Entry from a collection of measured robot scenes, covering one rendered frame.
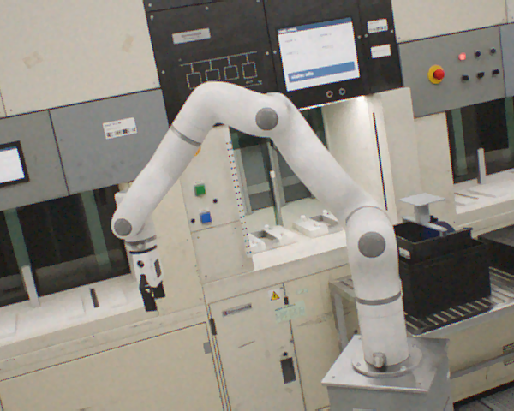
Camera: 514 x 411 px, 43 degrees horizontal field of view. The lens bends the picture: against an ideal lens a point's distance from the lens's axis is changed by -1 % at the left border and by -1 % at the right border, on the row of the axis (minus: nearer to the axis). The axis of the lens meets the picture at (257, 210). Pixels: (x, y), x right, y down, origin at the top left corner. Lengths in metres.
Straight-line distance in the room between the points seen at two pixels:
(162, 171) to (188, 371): 0.95
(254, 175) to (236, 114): 1.68
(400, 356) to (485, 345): 1.19
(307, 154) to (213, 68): 0.72
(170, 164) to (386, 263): 0.59
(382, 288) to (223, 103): 0.61
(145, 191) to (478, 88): 1.49
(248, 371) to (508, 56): 1.56
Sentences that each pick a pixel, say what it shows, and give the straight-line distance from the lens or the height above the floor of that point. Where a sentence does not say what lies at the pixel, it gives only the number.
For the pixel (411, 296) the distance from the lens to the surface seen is 2.04.
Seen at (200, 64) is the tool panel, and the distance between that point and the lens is 2.22.
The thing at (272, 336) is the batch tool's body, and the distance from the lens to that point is 2.46.
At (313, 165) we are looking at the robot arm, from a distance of 1.61.
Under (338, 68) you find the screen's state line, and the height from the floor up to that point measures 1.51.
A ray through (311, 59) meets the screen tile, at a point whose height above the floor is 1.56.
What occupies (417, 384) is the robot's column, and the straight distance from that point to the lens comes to 1.71.
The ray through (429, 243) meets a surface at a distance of 2.04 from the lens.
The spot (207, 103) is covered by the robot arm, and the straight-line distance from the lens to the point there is 1.62.
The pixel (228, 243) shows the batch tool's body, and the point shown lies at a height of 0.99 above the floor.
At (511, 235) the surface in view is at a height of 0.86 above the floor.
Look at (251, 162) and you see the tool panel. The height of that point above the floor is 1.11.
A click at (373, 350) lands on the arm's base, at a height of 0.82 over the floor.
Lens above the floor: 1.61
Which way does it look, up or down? 13 degrees down
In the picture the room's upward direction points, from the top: 10 degrees counter-clockwise
